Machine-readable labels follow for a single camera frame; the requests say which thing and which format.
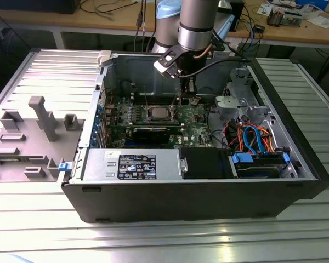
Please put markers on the silver CPU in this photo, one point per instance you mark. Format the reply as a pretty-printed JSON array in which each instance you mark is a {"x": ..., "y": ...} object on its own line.
[{"x": 159, "y": 113}]

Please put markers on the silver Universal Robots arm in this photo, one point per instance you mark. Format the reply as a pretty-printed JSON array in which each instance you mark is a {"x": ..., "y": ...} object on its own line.
[{"x": 197, "y": 24}]

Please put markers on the black RAM slot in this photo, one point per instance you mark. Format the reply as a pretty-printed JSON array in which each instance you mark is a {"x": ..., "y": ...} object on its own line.
[
  {"x": 156, "y": 96},
  {"x": 156, "y": 100}
]

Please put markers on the CPU socket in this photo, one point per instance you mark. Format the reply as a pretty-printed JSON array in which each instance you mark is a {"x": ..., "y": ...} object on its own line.
[{"x": 148, "y": 119}]

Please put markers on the blue expansion slot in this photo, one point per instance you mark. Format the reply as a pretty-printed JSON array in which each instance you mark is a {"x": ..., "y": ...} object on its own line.
[{"x": 130, "y": 143}]

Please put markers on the blue slot retainer clip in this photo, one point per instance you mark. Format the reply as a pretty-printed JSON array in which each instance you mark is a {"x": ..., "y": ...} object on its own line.
[
  {"x": 99, "y": 109},
  {"x": 97, "y": 120},
  {"x": 95, "y": 133},
  {"x": 92, "y": 142}
]

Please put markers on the round coin battery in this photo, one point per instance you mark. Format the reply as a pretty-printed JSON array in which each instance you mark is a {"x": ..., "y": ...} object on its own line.
[{"x": 195, "y": 102}]

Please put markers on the metal drive cage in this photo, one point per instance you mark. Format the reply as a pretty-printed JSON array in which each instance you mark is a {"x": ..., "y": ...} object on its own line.
[{"x": 230, "y": 107}]

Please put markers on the green motherboard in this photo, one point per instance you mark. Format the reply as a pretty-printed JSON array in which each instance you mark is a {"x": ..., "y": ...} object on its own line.
[{"x": 193, "y": 128}]

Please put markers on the tall black box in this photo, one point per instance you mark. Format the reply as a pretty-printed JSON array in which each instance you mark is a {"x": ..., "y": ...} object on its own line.
[{"x": 238, "y": 16}]

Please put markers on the black graphics card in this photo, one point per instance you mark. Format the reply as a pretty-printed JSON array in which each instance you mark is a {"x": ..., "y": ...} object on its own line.
[{"x": 150, "y": 135}]

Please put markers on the small black box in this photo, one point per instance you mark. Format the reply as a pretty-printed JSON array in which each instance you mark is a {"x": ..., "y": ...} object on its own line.
[{"x": 259, "y": 28}]

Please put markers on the grey case latch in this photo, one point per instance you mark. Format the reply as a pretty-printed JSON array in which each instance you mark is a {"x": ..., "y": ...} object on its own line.
[{"x": 104, "y": 57}]

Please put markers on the small black case clip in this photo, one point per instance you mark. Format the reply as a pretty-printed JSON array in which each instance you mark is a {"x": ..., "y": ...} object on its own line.
[{"x": 97, "y": 87}]

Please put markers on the white paper sheet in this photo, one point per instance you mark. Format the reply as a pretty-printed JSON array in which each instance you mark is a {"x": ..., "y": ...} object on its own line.
[
  {"x": 324, "y": 22},
  {"x": 264, "y": 9}
]

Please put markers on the wooden desk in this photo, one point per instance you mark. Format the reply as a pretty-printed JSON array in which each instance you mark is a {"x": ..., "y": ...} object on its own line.
[{"x": 98, "y": 23}]

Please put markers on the finned metal heat sink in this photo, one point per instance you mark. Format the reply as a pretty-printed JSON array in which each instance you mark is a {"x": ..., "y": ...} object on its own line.
[{"x": 275, "y": 17}]

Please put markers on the disk with blue carrier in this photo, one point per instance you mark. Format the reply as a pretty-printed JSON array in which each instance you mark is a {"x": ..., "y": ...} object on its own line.
[{"x": 242, "y": 158}]

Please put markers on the green circuit board device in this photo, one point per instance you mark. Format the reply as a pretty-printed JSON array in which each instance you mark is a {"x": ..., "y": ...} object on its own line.
[{"x": 292, "y": 19}]

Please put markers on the grey power supply unit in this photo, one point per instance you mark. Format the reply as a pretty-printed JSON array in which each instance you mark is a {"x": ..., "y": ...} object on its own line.
[{"x": 104, "y": 164}]

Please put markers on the black open PC case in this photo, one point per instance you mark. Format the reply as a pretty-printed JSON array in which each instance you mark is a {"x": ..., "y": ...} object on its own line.
[{"x": 181, "y": 200}]

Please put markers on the blue box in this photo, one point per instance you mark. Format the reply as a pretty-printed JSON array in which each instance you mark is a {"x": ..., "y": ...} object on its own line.
[{"x": 312, "y": 2}]

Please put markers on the blue case latch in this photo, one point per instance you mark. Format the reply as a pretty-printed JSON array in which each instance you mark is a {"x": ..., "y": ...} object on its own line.
[{"x": 64, "y": 167}]

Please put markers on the black monitor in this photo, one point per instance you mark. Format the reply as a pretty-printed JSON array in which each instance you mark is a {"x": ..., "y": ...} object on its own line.
[{"x": 35, "y": 5}]

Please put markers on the grey parts rack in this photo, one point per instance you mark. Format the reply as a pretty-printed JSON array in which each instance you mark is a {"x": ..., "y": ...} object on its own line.
[{"x": 30, "y": 142}]

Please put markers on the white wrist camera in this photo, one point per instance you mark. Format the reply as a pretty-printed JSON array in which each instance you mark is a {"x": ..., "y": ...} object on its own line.
[{"x": 164, "y": 61}]

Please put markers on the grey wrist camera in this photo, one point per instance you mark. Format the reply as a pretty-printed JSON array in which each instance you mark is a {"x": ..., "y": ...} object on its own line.
[{"x": 220, "y": 53}]

